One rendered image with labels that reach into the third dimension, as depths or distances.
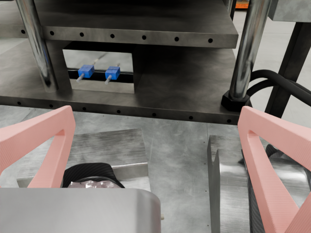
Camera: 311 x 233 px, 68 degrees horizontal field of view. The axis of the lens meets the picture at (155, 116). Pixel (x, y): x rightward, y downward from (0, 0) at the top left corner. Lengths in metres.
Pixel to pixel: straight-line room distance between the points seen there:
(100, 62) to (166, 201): 0.58
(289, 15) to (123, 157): 0.71
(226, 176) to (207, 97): 0.53
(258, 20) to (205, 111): 0.34
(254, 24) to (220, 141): 0.36
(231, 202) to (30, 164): 0.41
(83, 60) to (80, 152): 0.49
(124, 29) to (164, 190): 0.56
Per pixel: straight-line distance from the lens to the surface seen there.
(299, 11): 0.95
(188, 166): 0.64
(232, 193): 0.46
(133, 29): 0.86
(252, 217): 0.47
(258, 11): 0.77
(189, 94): 0.96
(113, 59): 0.91
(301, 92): 0.82
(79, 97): 0.97
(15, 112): 0.95
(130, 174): 0.50
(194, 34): 0.84
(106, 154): 0.52
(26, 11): 0.95
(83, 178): 0.54
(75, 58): 0.96
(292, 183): 0.50
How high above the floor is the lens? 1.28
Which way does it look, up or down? 37 degrees down
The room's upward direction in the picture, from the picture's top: straight up
